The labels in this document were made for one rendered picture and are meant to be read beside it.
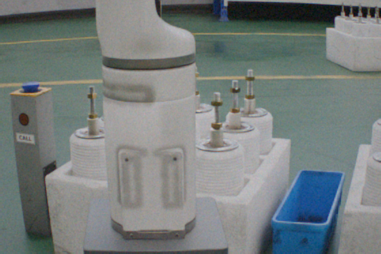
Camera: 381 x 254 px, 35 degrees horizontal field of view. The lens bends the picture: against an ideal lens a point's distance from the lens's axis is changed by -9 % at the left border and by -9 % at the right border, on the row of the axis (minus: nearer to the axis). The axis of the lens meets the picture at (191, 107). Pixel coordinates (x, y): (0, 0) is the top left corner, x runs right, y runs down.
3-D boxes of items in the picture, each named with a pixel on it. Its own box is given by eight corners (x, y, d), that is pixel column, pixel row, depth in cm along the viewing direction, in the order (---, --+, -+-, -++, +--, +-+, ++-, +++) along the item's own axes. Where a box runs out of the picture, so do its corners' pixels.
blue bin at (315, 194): (320, 280, 111) (328, 225, 108) (265, 276, 114) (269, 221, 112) (340, 220, 139) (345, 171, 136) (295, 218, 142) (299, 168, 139)
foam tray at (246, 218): (243, 291, 109) (247, 203, 105) (55, 257, 121) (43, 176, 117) (286, 213, 145) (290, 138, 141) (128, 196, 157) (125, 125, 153)
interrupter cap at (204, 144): (226, 156, 108) (226, 152, 107) (186, 150, 111) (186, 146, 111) (245, 144, 114) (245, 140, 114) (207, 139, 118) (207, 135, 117)
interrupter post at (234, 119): (236, 131, 122) (237, 114, 121) (225, 129, 123) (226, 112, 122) (243, 129, 124) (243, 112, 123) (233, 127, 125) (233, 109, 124)
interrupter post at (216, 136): (220, 150, 111) (220, 131, 110) (207, 148, 112) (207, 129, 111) (226, 146, 113) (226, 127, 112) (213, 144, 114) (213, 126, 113)
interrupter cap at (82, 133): (116, 139, 117) (116, 135, 117) (77, 142, 115) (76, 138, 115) (109, 128, 124) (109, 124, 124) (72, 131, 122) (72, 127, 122)
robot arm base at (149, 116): (199, 238, 64) (199, 69, 60) (109, 239, 63) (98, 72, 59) (192, 205, 73) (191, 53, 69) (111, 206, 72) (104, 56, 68)
